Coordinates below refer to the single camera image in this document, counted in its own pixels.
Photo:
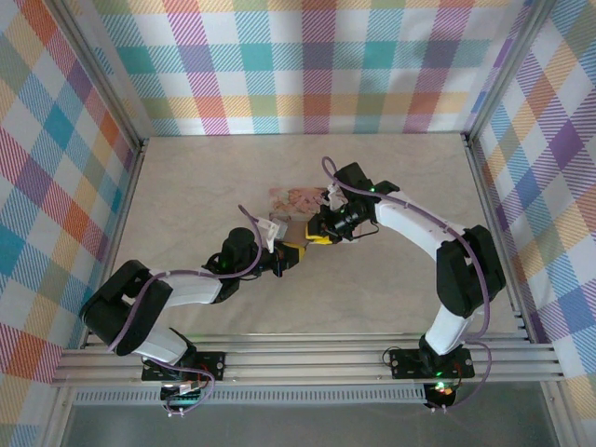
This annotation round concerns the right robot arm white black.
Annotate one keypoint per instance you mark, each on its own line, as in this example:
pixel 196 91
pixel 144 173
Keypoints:
pixel 410 223

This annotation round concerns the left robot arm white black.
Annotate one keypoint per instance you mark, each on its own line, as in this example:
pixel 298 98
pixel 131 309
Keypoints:
pixel 186 288

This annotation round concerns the pink floral mat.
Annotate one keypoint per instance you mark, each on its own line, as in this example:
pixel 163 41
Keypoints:
pixel 298 200

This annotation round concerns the aluminium cross rail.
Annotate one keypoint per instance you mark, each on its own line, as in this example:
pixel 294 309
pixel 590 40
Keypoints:
pixel 302 361

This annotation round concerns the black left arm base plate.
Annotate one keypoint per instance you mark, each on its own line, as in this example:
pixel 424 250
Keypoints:
pixel 212 363

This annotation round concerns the aluminium frame side rail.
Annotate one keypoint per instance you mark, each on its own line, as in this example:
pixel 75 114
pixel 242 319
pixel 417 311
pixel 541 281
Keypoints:
pixel 493 223

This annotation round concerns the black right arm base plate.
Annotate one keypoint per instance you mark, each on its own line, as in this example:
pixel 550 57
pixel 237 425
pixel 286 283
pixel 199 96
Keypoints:
pixel 405 362

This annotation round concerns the aluminium frame corner post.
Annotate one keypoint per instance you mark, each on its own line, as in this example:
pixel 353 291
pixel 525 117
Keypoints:
pixel 100 74
pixel 507 65

